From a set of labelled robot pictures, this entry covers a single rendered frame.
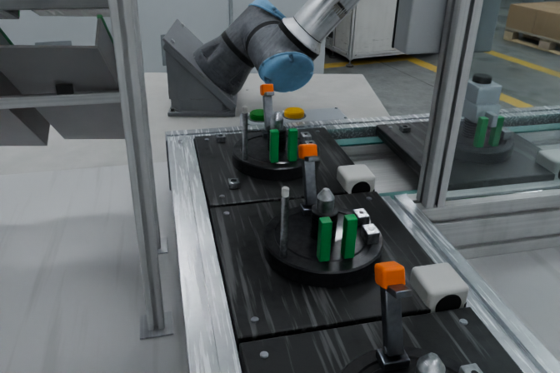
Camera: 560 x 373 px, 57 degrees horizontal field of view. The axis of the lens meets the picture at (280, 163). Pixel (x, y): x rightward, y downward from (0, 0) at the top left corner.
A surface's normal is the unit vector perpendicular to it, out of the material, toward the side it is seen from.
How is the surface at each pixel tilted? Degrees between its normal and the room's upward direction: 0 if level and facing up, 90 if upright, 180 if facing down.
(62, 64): 135
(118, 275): 0
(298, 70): 116
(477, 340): 0
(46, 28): 90
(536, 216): 90
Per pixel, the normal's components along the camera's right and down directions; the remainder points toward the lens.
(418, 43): 0.23, 0.43
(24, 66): 0.03, 0.95
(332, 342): 0.02, -0.90
